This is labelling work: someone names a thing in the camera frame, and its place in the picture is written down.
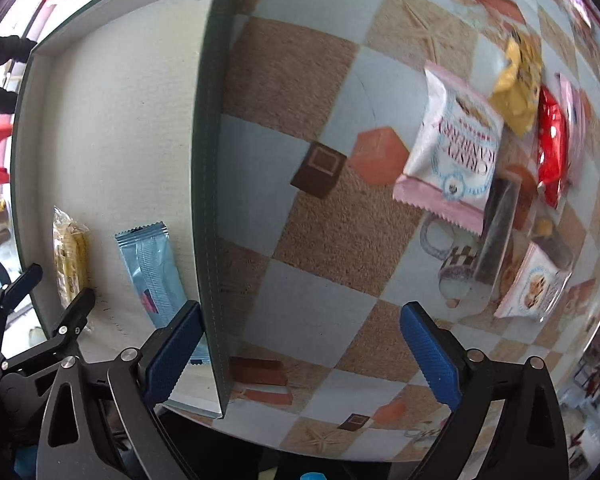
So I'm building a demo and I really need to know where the yellow snack packet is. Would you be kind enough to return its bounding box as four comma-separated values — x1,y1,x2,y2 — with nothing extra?
489,29,543,138

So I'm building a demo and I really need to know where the light blue snack packet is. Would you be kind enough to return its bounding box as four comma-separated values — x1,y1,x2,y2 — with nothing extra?
113,220,211,366

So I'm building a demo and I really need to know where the green grey storage box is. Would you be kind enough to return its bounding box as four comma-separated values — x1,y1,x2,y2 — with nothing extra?
10,0,234,418

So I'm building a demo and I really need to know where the small white cookie packet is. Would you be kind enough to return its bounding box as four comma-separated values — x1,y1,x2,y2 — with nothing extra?
494,242,571,323

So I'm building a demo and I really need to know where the pink snack packet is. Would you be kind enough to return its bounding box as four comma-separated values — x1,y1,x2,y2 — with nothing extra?
556,73,586,186

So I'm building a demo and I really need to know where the clear seaweed roll packet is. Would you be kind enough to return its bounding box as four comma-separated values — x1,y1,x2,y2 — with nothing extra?
474,177,520,287

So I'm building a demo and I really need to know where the red snack packet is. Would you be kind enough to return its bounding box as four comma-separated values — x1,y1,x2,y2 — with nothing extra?
536,86,568,209

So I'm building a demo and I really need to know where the yellow clear cracker packet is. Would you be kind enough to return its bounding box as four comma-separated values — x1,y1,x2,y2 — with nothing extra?
53,207,90,308

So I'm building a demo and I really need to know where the white pink cranberry packet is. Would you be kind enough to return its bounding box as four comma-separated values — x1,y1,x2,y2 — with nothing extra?
392,61,503,235

